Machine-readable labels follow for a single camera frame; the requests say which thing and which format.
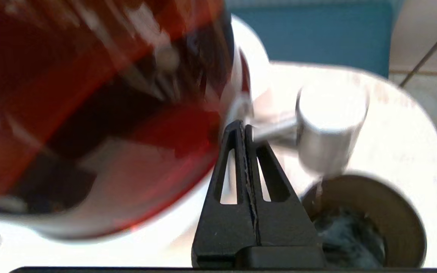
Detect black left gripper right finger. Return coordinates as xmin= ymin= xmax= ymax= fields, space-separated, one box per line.
xmin=244 ymin=124 xmax=322 ymax=247

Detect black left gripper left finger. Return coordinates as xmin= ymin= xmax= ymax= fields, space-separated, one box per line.
xmin=192 ymin=120 xmax=259 ymax=266

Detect black tapered cup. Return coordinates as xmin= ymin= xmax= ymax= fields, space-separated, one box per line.
xmin=300 ymin=174 xmax=428 ymax=268

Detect large tea dispenser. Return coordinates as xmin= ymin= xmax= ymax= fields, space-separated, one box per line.
xmin=0 ymin=0 xmax=437 ymax=268

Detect dark blue seat cushion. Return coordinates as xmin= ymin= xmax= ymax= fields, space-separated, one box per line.
xmin=228 ymin=0 xmax=394 ymax=79

